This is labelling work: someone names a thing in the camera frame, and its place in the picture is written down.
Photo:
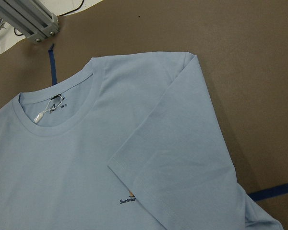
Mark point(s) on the light blue t-shirt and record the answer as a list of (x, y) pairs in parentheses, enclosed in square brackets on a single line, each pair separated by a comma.
[(135, 145)]

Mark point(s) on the white hang tag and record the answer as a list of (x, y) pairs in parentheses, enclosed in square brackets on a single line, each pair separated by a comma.
[(48, 108)]

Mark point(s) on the aluminium frame post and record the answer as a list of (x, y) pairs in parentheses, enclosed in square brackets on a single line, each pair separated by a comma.
[(31, 18)]

